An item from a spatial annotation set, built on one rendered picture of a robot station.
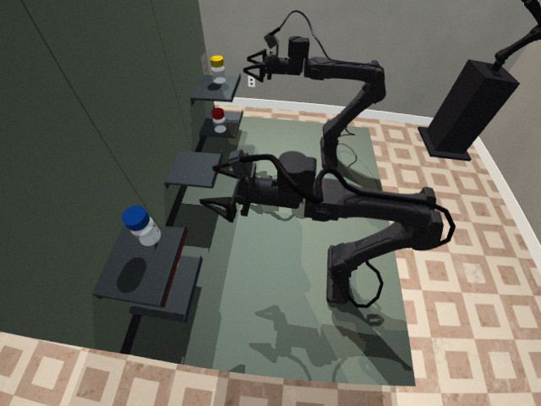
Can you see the clear glass bottle with yellow cap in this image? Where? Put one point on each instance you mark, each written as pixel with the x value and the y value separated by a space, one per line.
pixel 218 71

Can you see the white bottle with blue cap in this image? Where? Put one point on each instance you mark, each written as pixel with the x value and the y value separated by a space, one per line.
pixel 137 219

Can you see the clear bottle with red cap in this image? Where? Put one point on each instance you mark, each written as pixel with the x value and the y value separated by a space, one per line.
pixel 219 120

